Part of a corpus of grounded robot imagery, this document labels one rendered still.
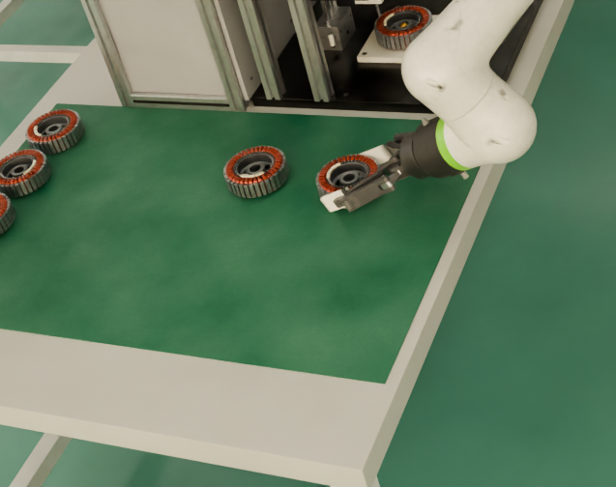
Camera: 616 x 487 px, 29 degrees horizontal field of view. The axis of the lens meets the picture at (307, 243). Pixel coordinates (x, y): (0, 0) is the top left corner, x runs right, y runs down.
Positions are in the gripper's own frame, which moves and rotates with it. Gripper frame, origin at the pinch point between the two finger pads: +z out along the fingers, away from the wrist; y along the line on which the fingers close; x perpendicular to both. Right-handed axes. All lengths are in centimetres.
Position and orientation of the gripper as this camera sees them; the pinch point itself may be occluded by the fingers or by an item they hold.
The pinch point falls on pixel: (350, 180)
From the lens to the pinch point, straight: 204.5
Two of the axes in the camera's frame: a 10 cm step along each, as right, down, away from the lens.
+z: -6.0, 1.9, 7.8
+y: 5.3, -6.4, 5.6
